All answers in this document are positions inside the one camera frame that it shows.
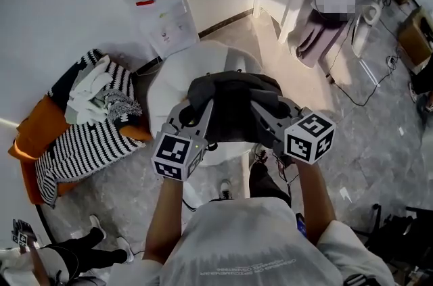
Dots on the cardboard box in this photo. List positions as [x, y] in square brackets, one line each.
[414, 38]

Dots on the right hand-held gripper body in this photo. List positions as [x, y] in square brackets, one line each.
[304, 142]

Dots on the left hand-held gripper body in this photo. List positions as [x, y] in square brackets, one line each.
[172, 156]

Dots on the pile of white clothes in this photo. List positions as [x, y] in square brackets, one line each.
[88, 95]

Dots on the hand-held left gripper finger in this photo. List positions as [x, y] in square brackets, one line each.
[173, 117]
[202, 122]

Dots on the white egg-shaped chair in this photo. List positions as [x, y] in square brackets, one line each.
[169, 85]

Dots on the person's white T-shirt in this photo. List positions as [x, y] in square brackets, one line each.
[243, 244]

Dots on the person's black trousers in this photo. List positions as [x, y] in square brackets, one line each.
[264, 183]

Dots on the person's shoe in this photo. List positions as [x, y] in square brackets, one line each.
[258, 153]
[226, 188]

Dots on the grey fringed textile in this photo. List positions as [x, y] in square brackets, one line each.
[118, 105]

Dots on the person's left forearm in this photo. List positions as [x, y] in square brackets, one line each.
[162, 220]

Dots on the dark grey backpack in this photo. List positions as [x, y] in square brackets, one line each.
[233, 98]

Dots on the person's left shoe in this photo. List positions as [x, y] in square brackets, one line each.
[226, 188]

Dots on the orange chair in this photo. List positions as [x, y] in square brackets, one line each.
[37, 129]

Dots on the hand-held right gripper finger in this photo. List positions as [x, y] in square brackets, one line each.
[296, 114]
[267, 124]

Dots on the white toilet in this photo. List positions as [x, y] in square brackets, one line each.
[363, 31]

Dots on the black-and-white striped blanket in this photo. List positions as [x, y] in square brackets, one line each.
[84, 149]

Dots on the black metal frame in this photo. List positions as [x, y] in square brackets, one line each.
[406, 237]

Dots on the person's right forearm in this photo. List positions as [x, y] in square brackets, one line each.
[314, 200]

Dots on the person's right shoe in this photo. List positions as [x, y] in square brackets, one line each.
[258, 153]

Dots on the white water dispenser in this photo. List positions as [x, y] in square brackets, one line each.
[169, 27]

